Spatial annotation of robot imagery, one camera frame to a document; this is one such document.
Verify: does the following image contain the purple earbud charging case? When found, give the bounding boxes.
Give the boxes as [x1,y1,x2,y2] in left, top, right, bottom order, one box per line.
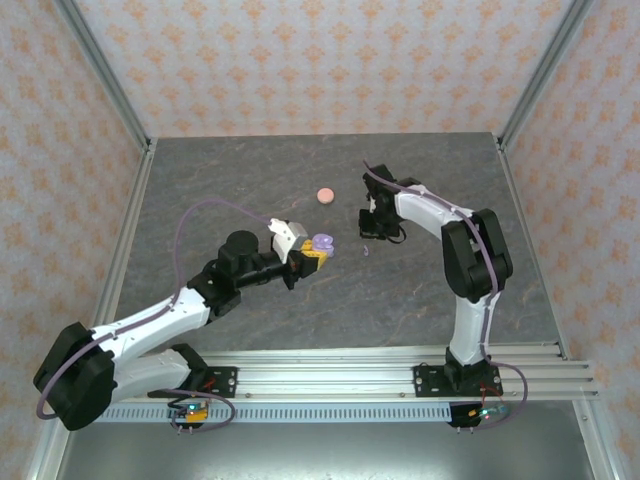
[309,233,338,260]

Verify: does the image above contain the small electronics board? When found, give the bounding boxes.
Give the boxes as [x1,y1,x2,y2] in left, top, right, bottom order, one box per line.
[467,405,512,422]
[168,401,210,426]

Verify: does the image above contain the grey metal shelf plate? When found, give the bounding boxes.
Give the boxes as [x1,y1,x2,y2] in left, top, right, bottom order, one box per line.
[49,420,601,480]

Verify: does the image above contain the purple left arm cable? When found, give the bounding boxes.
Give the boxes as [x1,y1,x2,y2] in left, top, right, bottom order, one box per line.
[37,198,275,434]

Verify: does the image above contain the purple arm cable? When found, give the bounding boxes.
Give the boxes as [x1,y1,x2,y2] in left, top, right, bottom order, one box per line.
[37,198,275,434]
[362,159,529,434]

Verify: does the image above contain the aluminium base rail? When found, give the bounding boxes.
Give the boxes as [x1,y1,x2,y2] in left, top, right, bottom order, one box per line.
[102,341,600,402]

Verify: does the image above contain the aluminium table side rail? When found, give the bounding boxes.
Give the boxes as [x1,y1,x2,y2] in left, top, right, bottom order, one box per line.
[494,133,569,359]
[89,139,157,331]

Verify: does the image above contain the slotted grey cable duct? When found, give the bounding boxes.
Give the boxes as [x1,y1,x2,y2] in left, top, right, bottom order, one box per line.
[94,403,454,424]

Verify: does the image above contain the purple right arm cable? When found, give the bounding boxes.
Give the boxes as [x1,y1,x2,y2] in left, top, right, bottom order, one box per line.
[362,159,529,434]

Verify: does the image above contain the aluminium frame post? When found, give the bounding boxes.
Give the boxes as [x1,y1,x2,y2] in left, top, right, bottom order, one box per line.
[497,0,596,151]
[27,427,71,480]
[569,399,632,480]
[52,0,154,151]

